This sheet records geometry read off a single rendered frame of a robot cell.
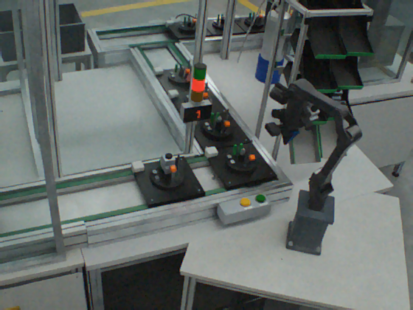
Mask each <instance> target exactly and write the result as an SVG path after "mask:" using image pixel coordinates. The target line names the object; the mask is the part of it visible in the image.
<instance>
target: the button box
mask: <svg viewBox="0 0 413 310"><path fill-rule="evenodd" d="M257 195H264V196H265V197H266V199H265V201H264V202H258V201H257V200H256V196H257ZM244 198H249V199H250V205H249V206H243V205H242V204H241V203H240V200H241V199H242V198H241V199H232V200H228V201H223V202H220V203H218V209H217V214H218V217H219V218H220V219H221V221H222V222H223V224H229V223H232V222H235V221H240V220H243V219H247V218H251V217H255V216H260V215H263V214H266V213H268V212H269V210H270V206H271V202H270V201H269V200H268V197H267V195H266V194H264V193H260V194H256V195H253V196H247V197H244Z"/></svg>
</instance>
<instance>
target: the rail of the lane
mask: <svg viewBox="0 0 413 310"><path fill-rule="evenodd" d="M293 187H294V184H293V183H292V182H291V180H290V179H289V178H287V179H281V180H277V181H274V182H269V183H265V184H261V182H255V183H251V184H248V187H247V188H243V189H239V190H233V191H230V192H227V193H221V194H218V195H214V196H207V197H205V198H201V199H196V200H192V201H191V200H189V201H183V202H179V203H176V204H170V205H166V206H163V207H157V208H154V209H150V210H142V211H138V212H135V213H129V214H125V215H122V216H114V217H110V218H104V219H102V220H98V221H97V220H95V221H90V222H86V223H84V224H85V226H86V234H87V243H88V248H89V249H90V248H93V247H95V248H96V247H101V246H104V245H107V244H115V243H118V242H120V241H129V240H131V239H135V238H140V237H143V236H146V235H147V236H149V235H154V234H157V233H162V232H166V231H168V230H177V229H181V228H184V227H188V226H192V225H195V224H200V223H204V222H206V221H211V220H215V219H219V217H218V214H217V209H218V203H220V202H225V201H228V200H232V199H241V198H244V197H247V196H253V195H256V194H260V193H264V194H266V195H267V197H268V200H269V201H270V202H271V206H273V205H276V204H281V203H284V202H289V199H290V197H291V192H292V190H293Z"/></svg>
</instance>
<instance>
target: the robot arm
mask: <svg viewBox="0 0 413 310"><path fill-rule="evenodd" d="M269 97H270V98H272V99H273V100H275V101H277V102H278V103H280V104H281V105H284V104H287V106H286V108H281V109H277V110H276V109H272V111H271V116H272V117H273V118H277V119H279V120H280V122H281V123H282V124H281V125H276V124H275V122H272V123H266V124H265V130H267V131H268V133H269V134H270V135H271V136H272V137H274V136H279V135H280V133H281V134H282V138H283V143H284V145H287V144H288V143H289V142H290V141H291V140H292V139H293V138H294V137H295V136H296V135H297V134H299V131H298V128H302V127H304V126H305V130H306V131H308V130H312V129H313V123H312V122H311V121H310V120H309V119H308V118H307V117H302V116H301V115H300V114H301V111H302V107H304V106H308V105H309V103H312V104H313V105H314V106H316V107H318V108H320V109H321V110H324V111H326V112H327V113H329V114H331V115H333V118H334V120H335V126H336V133H337V134H338V138H337V140H336V147H335V148H334V150H333V152H332V154H331V155H330V156H329V157H328V159H327V161H326V163H325V165H324V167H321V168H318V169H316V170H315V171H314V172H313V173H312V175H311V177H310V178H309V179H308V180H310V181H309V182H308V184H309V192H310V196H311V197H312V198H309V203H308V209H309V210H315V211H319V212H322V213H324V212H325V202H326V201H327V197H328V195H329V194H330V193H332V192H333V191H334V189H333V186H332V184H331V179H332V173H333V172H334V170H335V169H336V168H337V166H338V165H339V163H340V161H341V160H342V159H343V157H344V155H345V154H346V152H348V150H349V149H350V148H351V147H352V146H353V145H354V144H356V143H357V141H359V140H360V138H362V136H363V133H362V130H361V129H360V128H359V125H358V123H357V121H356V118H354V117H353V116H352V115H351V114H350V110H349V109H348V107H347V106H346V105H342V104H340V103H338V102H335V100H332V99H330V98H329V97H327V96H325V95H323V94H322V93H320V92H318V91H317V90H315V89H314V87H313V85H312V84H311V83H309V82H308V81H306V80H305V79H298V80H297V81H294V82H293V83H290V84H289V87H288V88H287V87H286V86H283V85H282V84H280V83H275V86H274V87H273V88H272V90H271V91H270V92H269ZM308 102H309V103H308ZM344 119H345V120H346V121H347V122H348V124H349V127H347V128H345V127H344Z"/></svg>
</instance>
